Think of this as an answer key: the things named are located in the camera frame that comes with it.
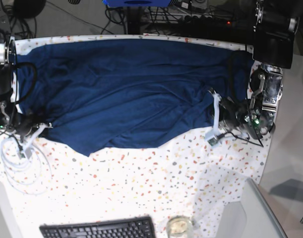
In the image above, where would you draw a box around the blue t-shirt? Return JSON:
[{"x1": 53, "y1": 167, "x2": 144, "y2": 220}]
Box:
[{"x1": 18, "y1": 39, "x2": 253, "y2": 156}]

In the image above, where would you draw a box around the glass jar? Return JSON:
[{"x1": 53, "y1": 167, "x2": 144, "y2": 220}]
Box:
[{"x1": 166, "y1": 216, "x2": 194, "y2": 238}]

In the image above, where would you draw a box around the terrazzo patterned tablecloth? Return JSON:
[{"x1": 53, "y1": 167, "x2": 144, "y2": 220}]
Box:
[{"x1": 0, "y1": 35, "x2": 271, "y2": 238}]

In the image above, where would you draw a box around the black keyboard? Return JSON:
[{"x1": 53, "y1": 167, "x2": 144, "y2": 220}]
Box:
[{"x1": 39, "y1": 216, "x2": 156, "y2": 238}]

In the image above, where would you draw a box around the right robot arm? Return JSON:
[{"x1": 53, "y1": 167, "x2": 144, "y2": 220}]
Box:
[{"x1": 0, "y1": 1, "x2": 52, "y2": 159}]

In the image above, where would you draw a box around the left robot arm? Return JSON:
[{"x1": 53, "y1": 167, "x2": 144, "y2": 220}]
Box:
[{"x1": 205, "y1": 0, "x2": 303, "y2": 146}]

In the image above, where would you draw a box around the blue box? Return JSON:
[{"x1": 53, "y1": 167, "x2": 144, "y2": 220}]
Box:
[{"x1": 103, "y1": 0, "x2": 177, "y2": 7}]

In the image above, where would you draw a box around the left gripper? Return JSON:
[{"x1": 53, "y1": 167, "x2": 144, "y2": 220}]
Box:
[{"x1": 204, "y1": 88, "x2": 263, "y2": 146}]

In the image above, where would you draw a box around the coiled white cable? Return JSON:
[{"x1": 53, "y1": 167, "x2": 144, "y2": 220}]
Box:
[{"x1": 0, "y1": 137, "x2": 53, "y2": 196}]

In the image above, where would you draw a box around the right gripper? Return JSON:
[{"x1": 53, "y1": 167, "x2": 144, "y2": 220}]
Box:
[{"x1": 3, "y1": 115, "x2": 53, "y2": 159}]

